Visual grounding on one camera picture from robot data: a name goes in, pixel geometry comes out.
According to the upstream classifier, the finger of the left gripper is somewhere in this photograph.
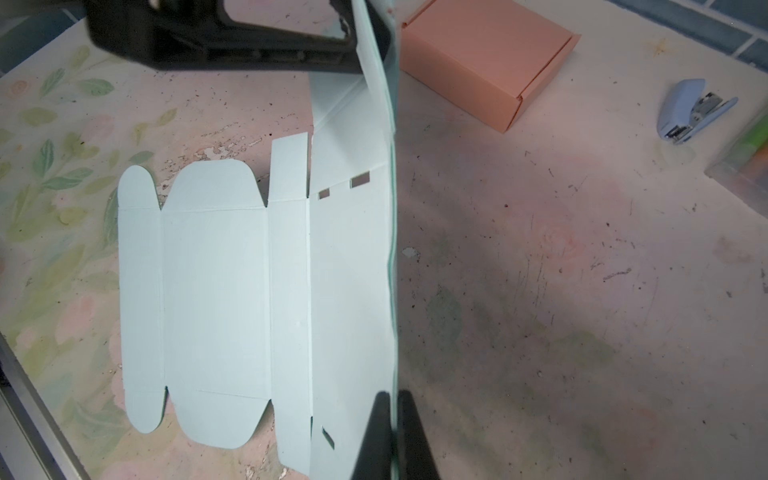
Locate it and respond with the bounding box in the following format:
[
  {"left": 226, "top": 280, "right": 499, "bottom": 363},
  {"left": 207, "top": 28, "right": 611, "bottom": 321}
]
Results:
[{"left": 84, "top": 1, "right": 393, "bottom": 74}]

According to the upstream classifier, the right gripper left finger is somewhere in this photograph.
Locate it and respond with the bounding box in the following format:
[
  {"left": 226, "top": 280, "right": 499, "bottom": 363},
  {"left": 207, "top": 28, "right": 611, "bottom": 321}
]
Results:
[{"left": 351, "top": 392, "right": 393, "bottom": 480}]

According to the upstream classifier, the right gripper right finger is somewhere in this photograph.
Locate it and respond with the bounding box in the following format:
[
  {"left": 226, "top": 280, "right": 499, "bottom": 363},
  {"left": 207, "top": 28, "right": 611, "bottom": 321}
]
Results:
[{"left": 396, "top": 390, "right": 441, "bottom": 480}]

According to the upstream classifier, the light blue cardboard box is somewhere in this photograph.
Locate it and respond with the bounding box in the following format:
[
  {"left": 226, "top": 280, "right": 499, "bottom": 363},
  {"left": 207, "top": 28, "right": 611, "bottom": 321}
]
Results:
[{"left": 117, "top": 1, "right": 399, "bottom": 479}]

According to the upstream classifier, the pink cardboard box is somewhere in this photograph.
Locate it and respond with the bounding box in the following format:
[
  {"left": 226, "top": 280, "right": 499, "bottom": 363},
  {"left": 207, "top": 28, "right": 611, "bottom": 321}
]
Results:
[{"left": 400, "top": 0, "right": 580, "bottom": 133}]

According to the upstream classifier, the coloured marker pack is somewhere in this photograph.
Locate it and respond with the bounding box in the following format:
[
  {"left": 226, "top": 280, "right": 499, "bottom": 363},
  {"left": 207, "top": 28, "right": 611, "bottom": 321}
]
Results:
[{"left": 705, "top": 108, "right": 767, "bottom": 218}]

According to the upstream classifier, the aluminium mounting rail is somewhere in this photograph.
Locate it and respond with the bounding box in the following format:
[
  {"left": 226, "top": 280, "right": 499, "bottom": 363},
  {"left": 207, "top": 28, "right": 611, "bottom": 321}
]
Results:
[{"left": 1, "top": 340, "right": 89, "bottom": 479}]

